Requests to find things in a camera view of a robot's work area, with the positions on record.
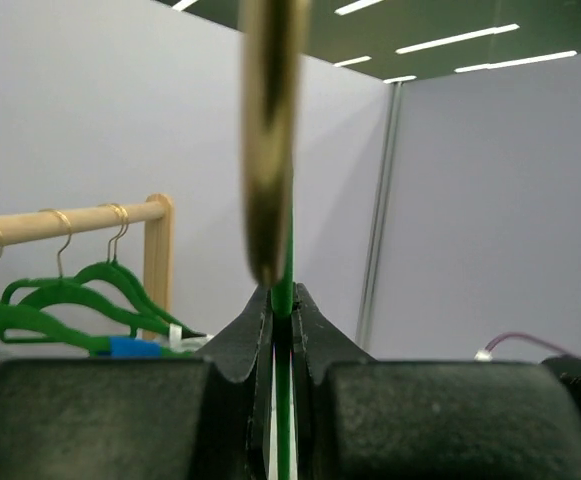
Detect black white striped tank top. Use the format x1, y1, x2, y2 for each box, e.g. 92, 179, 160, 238
167, 324, 213, 353

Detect blue tank top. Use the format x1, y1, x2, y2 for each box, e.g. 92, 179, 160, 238
90, 337, 162, 358

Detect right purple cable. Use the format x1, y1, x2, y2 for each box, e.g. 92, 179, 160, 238
474, 331, 571, 362

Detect green hanger of blue top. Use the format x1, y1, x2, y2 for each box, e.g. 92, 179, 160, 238
0, 230, 111, 354

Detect wooden clothes rack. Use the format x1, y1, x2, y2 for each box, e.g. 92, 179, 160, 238
0, 193, 175, 341

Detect green hanger of striped top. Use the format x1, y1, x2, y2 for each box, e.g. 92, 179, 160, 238
1, 209, 147, 337

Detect empty green hanger front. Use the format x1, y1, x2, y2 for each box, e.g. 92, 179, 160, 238
73, 204, 202, 338

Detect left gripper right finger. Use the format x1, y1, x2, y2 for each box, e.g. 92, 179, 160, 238
292, 283, 374, 479

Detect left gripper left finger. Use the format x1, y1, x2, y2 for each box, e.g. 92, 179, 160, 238
192, 287, 273, 479

